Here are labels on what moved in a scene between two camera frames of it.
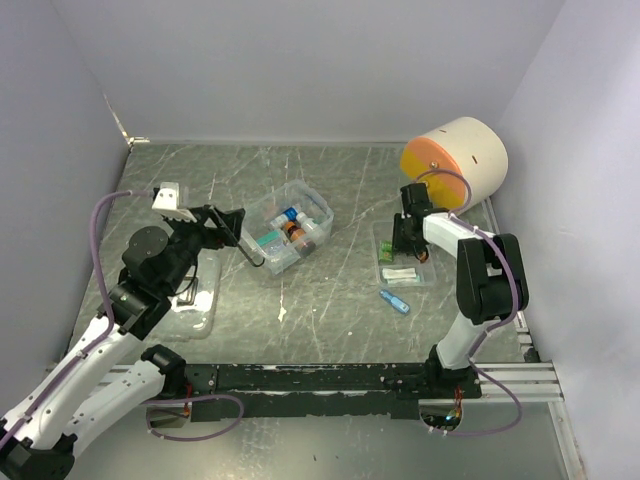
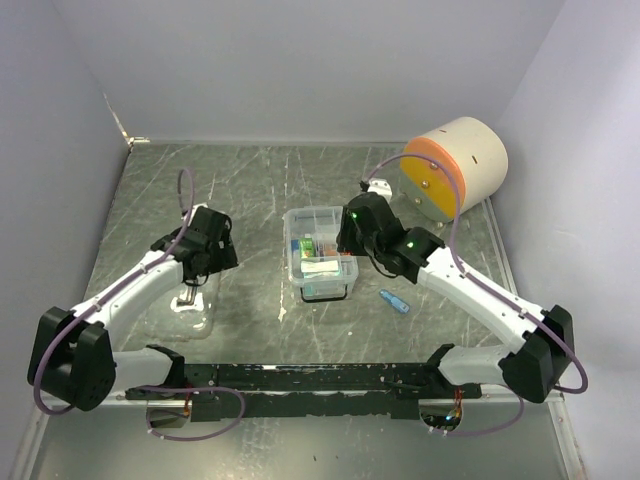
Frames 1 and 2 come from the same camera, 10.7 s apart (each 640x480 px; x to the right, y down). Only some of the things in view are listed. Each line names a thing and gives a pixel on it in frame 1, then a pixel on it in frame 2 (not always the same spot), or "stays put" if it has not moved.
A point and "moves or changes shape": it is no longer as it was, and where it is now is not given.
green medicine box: x=386 y=250 moves or changes shape
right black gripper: x=399 y=245 -> x=345 y=237
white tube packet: x=400 y=276 moves or changes shape
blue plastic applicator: x=395 y=302 stays put
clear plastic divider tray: x=406 y=272 moves or changes shape
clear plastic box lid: x=194 y=306 stays put
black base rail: x=257 y=391 stays put
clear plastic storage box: x=285 y=224 -> x=314 y=261
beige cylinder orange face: x=463 y=164 stays put
